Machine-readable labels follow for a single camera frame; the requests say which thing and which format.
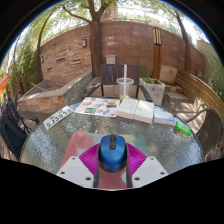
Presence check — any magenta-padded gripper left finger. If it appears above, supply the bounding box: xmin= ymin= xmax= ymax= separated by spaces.
xmin=55 ymin=143 xmax=101 ymax=189

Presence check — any grey wall utility box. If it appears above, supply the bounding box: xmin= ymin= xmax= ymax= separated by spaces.
xmin=105 ymin=54 xmax=117 ymax=65

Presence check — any green wet wipes pack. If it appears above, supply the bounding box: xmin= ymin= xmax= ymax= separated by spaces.
xmin=173 ymin=120 xmax=192 ymax=137

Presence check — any slim leaning tree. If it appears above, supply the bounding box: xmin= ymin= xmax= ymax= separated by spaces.
xmin=166 ymin=6 xmax=194 ymax=73

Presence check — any blue and black computer mouse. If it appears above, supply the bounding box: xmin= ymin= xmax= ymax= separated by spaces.
xmin=98 ymin=133 xmax=128 ymax=173

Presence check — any thick forked tree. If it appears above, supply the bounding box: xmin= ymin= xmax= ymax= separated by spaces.
xmin=59 ymin=0 xmax=118 ymax=78

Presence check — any curved wooden slat fence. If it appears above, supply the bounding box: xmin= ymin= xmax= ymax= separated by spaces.
xmin=174 ymin=69 xmax=224 ymax=134

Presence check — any square concrete planter with plant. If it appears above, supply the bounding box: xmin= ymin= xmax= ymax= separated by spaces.
xmin=139 ymin=77 xmax=166 ymax=106

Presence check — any colourful sticker sheet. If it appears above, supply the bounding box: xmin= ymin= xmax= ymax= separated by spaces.
xmin=73 ymin=96 xmax=121 ymax=118

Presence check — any pale stone block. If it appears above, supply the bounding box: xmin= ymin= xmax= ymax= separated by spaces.
xmin=159 ymin=64 xmax=178 ymax=85

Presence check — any dark wooden slatted chair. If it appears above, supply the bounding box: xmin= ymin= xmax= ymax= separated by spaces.
xmin=87 ymin=63 xmax=154 ymax=103

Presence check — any black metal armchair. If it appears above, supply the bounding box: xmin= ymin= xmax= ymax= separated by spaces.
xmin=0 ymin=99 xmax=40 ymax=162

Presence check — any clear plastic cup with straw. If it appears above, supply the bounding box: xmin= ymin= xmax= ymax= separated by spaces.
xmin=115 ymin=64 xmax=135 ymax=102

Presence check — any thin curved tree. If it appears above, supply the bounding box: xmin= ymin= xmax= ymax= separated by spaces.
xmin=34 ymin=9 xmax=58 ymax=84

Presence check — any wooden garden lamp post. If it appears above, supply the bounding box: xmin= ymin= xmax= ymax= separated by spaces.
xmin=150 ymin=21 xmax=163 ymax=80

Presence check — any white number plate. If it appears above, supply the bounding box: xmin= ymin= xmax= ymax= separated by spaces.
xmin=42 ymin=105 xmax=75 ymax=131

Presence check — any white and blue small box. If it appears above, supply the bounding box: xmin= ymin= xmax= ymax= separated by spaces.
xmin=153 ymin=109 xmax=176 ymax=126

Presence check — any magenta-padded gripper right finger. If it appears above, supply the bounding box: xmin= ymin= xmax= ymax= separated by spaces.
xmin=125 ymin=143 xmax=169 ymax=189

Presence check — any pink and green printed mouse pad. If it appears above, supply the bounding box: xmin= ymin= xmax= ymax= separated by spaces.
xmin=59 ymin=131 xmax=149 ymax=190

